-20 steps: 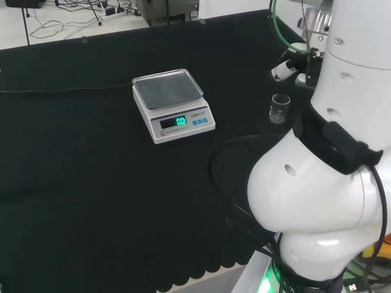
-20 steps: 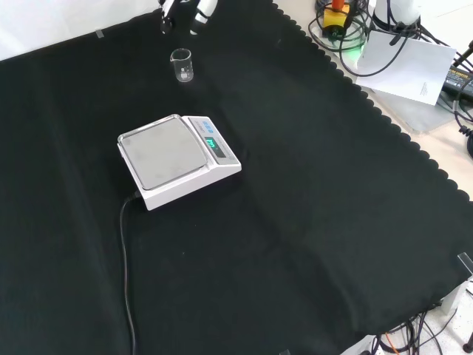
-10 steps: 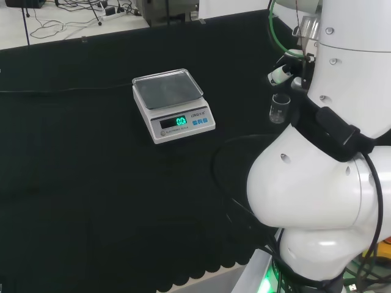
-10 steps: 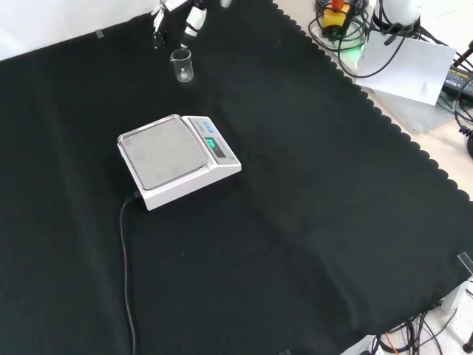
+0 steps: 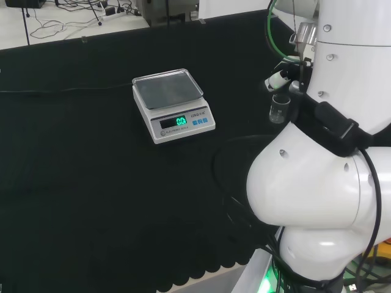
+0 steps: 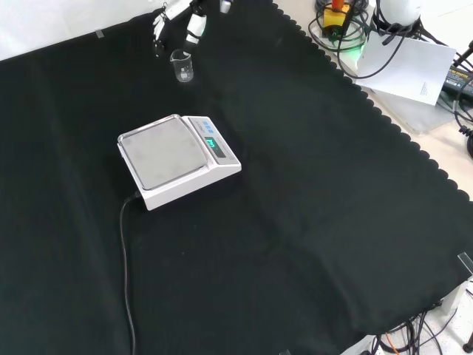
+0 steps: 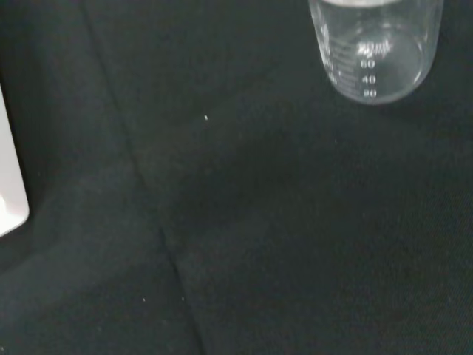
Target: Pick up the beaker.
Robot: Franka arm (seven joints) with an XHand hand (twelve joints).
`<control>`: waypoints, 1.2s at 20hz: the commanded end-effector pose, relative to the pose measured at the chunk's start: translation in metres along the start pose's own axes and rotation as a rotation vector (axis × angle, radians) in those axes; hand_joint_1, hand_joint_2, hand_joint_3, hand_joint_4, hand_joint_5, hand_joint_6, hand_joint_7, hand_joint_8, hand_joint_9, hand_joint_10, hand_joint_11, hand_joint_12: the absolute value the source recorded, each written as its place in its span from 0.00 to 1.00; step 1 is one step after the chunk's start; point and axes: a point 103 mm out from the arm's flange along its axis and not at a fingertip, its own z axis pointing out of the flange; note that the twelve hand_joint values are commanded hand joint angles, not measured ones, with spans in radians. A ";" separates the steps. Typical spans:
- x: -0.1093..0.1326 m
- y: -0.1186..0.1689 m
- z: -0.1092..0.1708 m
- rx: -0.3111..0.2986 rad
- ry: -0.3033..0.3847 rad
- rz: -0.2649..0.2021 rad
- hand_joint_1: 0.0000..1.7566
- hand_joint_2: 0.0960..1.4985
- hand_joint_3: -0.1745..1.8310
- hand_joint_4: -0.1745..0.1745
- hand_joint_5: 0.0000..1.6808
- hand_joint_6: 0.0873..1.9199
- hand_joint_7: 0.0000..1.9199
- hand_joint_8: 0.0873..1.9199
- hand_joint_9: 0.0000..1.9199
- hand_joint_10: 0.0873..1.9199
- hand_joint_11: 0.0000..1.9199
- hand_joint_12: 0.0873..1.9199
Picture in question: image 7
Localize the black bench cloth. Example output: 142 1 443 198
0 0 473 355

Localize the white electronic balance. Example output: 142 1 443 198
0 84 30 237

